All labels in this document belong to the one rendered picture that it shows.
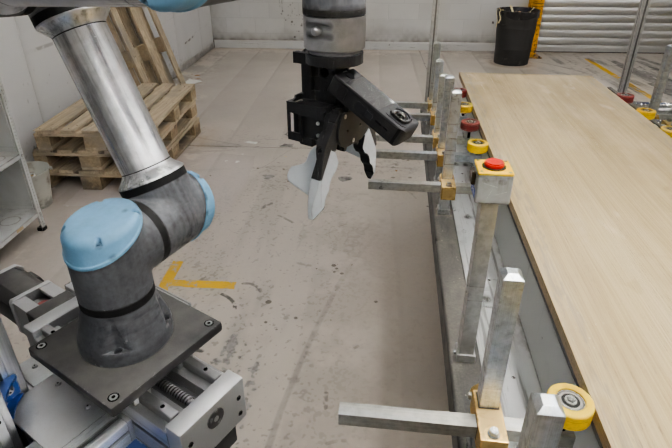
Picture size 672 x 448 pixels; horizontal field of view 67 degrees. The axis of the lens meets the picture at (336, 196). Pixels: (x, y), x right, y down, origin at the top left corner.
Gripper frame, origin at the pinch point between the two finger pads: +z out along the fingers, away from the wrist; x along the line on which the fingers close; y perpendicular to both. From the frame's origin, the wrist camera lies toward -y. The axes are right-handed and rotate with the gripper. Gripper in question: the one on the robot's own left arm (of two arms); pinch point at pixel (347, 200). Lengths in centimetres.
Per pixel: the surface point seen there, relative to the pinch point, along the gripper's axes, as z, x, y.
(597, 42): 116, -815, 73
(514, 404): 70, -44, -21
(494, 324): 27.3, -18.9, -18.5
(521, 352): 70, -62, -18
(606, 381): 42, -32, -37
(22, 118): 85, -113, 340
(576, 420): 41, -20, -34
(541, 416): 19.6, 3.3, -30.4
